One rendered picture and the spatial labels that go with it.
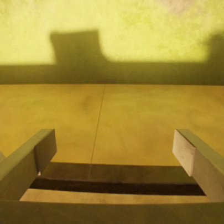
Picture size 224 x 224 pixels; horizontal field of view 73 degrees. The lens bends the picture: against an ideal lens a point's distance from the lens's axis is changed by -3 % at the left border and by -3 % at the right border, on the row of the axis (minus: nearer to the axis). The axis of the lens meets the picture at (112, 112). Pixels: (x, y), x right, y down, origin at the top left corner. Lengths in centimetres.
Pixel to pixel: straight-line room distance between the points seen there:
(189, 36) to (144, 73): 35
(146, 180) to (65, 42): 92
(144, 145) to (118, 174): 17
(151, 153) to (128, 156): 9
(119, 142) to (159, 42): 69
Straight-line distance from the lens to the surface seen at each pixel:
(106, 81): 117
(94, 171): 61
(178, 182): 62
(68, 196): 59
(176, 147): 17
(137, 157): 65
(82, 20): 107
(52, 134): 16
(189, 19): 112
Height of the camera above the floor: 104
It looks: 51 degrees down
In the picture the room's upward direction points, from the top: 175 degrees counter-clockwise
